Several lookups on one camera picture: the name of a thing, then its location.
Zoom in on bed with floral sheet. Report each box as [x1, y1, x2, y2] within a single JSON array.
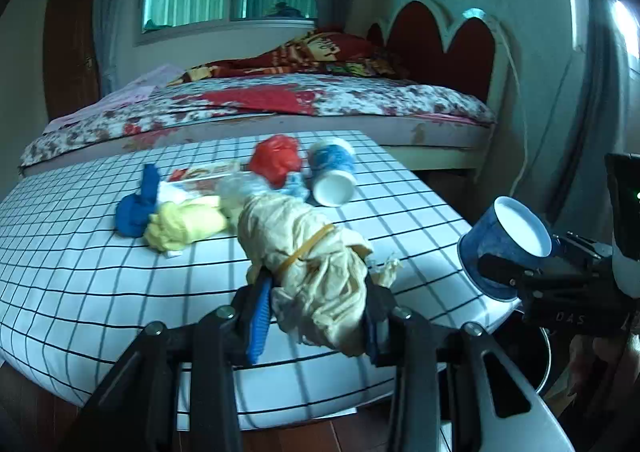
[[18, 72, 497, 170]]

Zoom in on pink folded cloth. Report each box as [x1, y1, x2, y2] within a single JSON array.
[[43, 64, 184, 134]]

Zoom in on printed snack package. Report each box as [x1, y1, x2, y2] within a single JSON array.
[[167, 159, 243, 193]]

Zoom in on red white heart headboard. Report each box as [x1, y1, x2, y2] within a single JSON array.
[[366, 0, 511, 115]]

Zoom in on white tissue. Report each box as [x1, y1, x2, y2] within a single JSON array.
[[156, 181, 200, 206]]

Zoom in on clear plastic bag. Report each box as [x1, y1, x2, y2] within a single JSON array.
[[216, 171, 272, 230]]

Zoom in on red plastic bag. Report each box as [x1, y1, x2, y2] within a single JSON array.
[[247, 134, 303, 189]]

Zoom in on person's right hand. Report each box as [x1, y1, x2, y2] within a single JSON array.
[[567, 335, 639, 403]]

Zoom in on blue patterned paper cup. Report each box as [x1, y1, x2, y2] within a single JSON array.
[[307, 138, 357, 208]]

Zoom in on light blue wrapper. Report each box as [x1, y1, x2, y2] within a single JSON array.
[[280, 172, 311, 203]]

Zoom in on red patterned blanket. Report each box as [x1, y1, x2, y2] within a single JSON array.
[[170, 29, 397, 86]]

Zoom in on yellow plastic bag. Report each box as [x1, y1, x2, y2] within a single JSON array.
[[143, 196, 228, 253]]

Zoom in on dark blue knotted cloth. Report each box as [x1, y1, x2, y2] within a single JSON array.
[[114, 164, 160, 238]]

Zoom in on dark wooden door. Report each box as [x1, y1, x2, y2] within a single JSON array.
[[42, 0, 100, 120]]

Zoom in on white grid-pattern tablecloth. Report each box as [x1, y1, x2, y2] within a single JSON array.
[[1, 131, 512, 429]]

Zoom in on dark blue paper cup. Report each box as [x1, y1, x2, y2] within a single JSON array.
[[457, 196, 553, 301]]

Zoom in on beige cloth bundle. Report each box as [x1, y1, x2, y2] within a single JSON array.
[[236, 193, 400, 357]]

